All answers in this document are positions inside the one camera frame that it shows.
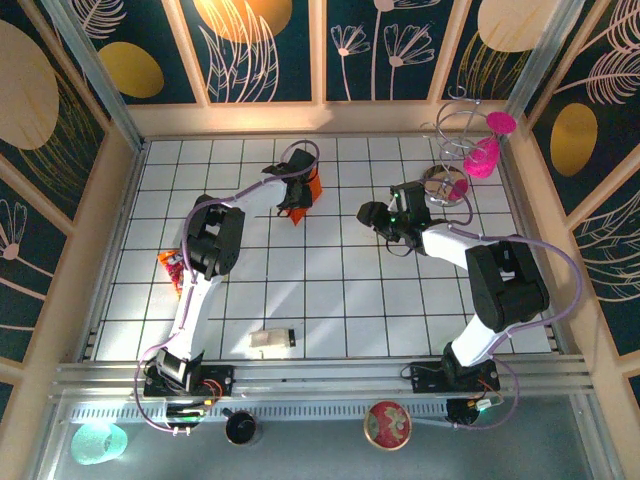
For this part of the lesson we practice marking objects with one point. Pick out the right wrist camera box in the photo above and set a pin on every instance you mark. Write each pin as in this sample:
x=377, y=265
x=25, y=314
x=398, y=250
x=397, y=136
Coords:
x=392, y=202

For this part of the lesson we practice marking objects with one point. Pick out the pink stemmed glass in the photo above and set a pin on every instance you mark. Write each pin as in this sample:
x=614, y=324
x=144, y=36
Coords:
x=481, y=157

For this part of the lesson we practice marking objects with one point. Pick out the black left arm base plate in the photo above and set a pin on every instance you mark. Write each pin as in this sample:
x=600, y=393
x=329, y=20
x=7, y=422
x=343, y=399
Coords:
x=222, y=380

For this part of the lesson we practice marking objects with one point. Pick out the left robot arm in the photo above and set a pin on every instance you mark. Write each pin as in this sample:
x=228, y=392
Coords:
x=215, y=240

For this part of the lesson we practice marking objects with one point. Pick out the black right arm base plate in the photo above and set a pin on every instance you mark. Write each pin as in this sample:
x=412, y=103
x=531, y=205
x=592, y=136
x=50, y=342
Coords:
x=422, y=377

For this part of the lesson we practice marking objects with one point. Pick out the aluminium frame post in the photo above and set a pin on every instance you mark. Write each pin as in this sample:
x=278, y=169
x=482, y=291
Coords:
x=545, y=55
x=95, y=75

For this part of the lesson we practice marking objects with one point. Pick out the aluminium mounting rail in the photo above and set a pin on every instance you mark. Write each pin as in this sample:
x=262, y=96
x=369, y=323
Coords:
x=320, y=382

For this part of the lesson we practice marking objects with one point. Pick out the orange cloth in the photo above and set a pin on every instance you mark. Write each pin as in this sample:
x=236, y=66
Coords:
x=300, y=216

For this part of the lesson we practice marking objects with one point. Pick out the red patterned bowl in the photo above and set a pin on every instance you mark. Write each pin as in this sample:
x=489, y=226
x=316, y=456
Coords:
x=387, y=425

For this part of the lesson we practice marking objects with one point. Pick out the perforated metal strip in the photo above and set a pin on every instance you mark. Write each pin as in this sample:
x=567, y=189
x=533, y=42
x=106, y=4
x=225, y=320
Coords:
x=310, y=412

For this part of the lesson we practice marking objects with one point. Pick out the black mug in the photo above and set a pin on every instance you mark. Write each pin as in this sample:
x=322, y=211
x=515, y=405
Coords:
x=241, y=427

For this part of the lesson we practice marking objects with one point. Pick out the chrome spiral glass stand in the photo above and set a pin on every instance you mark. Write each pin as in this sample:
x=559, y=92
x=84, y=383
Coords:
x=445, y=187

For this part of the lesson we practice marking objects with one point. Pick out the teal translucent cup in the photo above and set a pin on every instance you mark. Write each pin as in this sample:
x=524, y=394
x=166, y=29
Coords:
x=97, y=445

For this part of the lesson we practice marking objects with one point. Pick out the small beige block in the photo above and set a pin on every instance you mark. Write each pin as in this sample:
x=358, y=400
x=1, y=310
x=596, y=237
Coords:
x=267, y=340

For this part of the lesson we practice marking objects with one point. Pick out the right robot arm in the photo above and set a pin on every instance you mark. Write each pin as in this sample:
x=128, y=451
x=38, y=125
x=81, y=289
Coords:
x=505, y=280

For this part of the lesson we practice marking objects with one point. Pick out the small controller board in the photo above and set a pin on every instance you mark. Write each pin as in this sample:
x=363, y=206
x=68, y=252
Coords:
x=187, y=412
x=475, y=407

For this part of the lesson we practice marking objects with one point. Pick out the colourful snack bag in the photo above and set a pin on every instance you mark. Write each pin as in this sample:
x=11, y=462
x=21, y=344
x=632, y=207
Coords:
x=172, y=270

